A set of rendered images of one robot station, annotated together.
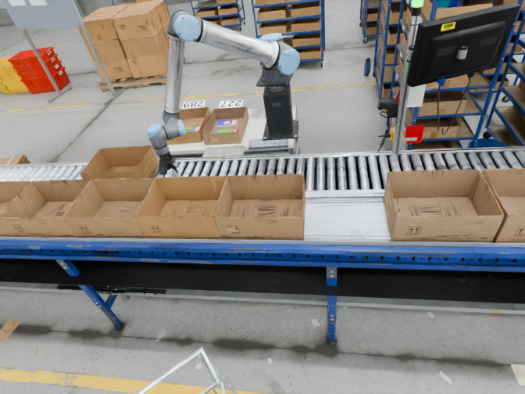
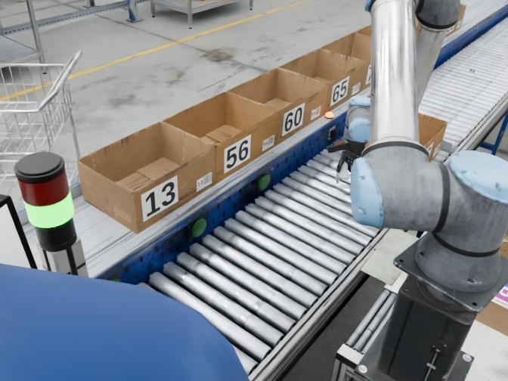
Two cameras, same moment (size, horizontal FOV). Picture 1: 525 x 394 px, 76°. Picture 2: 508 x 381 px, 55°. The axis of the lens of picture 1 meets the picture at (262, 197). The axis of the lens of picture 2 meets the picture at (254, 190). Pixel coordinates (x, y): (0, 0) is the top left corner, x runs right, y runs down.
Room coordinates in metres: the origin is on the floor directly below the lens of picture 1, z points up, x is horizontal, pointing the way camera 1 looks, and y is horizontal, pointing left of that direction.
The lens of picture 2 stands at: (2.09, -1.22, 1.95)
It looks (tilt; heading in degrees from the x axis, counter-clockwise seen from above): 35 degrees down; 112
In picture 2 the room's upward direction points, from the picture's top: 3 degrees clockwise
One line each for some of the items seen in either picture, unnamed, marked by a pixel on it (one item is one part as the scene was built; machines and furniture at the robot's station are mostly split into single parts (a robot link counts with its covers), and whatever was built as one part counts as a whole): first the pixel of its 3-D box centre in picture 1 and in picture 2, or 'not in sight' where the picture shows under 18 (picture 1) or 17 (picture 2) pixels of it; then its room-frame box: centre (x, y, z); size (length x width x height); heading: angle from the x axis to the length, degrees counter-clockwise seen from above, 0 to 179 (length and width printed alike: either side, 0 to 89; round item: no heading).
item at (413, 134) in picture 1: (408, 134); not in sight; (1.72, -0.97, 0.85); 0.16 x 0.01 x 0.13; 75
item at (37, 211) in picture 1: (53, 208); (321, 79); (1.50, 1.14, 0.96); 0.39 x 0.29 x 0.17; 75
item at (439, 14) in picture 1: (453, 6); not in sight; (2.24, -1.41, 1.39); 0.40 x 0.30 x 0.10; 164
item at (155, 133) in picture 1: (156, 136); (359, 113); (1.82, 0.55, 1.11); 0.10 x 0.09 x 0.12; 107
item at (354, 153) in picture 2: (166, 159); (354, 150); (1.82, 0.55, 0.94); 0.09 x 0.08 x 0.12; 165
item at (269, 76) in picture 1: (274, 69); (461, 246); (2.23, -0.23, 1.21); 0.19 x 0.19 x 0.10
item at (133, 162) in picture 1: (121, 169); (398, 142); (1.97, 0.91, 0.83); 0.39 x 0.29 x 0.17; 76
